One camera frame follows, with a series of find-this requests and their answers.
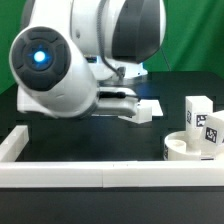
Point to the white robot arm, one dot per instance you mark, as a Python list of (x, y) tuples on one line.
[(77, 58)]

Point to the white marker sheet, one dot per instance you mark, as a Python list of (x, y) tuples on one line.
[(150, 108)]

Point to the white U-shaped fence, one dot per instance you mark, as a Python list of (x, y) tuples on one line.
[(15, 174)]

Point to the white round stool seat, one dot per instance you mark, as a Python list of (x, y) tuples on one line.
[(179, 147)]

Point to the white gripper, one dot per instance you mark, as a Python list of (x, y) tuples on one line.
[(126, 106)]

